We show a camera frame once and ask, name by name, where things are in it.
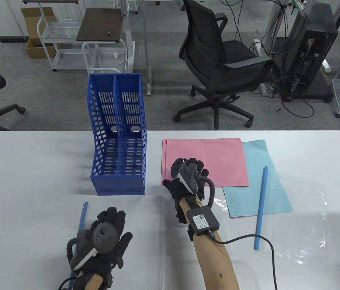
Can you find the grey hand controller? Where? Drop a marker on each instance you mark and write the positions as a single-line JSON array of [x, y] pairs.
[[103, 237], [186, 176]]

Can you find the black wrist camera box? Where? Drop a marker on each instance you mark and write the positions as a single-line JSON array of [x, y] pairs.
[[203, 220]]

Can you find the black mesh-back office chair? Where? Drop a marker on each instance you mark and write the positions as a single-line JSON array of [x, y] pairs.
[[206, 30]]

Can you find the person's right hand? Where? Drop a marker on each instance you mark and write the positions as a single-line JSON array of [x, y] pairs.
[[170, 185]]

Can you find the blue folder slide bar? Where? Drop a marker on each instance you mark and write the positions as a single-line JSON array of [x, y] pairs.
[[263, 199], [84, 214]]

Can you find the aluminium pole stand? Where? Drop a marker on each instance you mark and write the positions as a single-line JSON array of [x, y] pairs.
[[146, 45]]

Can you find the pink paper sheet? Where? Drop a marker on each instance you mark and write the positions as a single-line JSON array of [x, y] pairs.
[[239, 216]]

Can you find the wood-top side table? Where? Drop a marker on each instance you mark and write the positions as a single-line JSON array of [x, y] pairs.
[[100, 24]]

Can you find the blue plastic file rack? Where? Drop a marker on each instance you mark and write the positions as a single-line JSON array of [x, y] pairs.
[[127, 181]]

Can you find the black computer tower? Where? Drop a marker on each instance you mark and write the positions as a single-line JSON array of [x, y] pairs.
[[309, 45]]

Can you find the person's left forearm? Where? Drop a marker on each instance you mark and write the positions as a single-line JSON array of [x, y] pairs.
[[94, 282]]

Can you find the person's left hand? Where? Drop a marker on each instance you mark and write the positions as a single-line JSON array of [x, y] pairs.
[[112, 216]]

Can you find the white cabinet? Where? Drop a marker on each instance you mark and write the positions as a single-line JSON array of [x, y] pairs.
[[10, 18]]

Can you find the person's right forearm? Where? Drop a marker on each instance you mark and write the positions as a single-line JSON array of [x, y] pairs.
[[215, 262]]

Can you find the pink paper stack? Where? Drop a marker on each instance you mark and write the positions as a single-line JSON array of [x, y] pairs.
[[218, 157]]

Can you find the white power strip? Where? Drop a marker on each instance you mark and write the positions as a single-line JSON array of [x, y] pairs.
[[259, 46]]

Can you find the cardboard box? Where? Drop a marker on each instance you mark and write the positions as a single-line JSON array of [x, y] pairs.
[[34, 48]]

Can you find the light blue paper stack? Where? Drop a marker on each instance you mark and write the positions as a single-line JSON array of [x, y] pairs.
[[254, 157]]

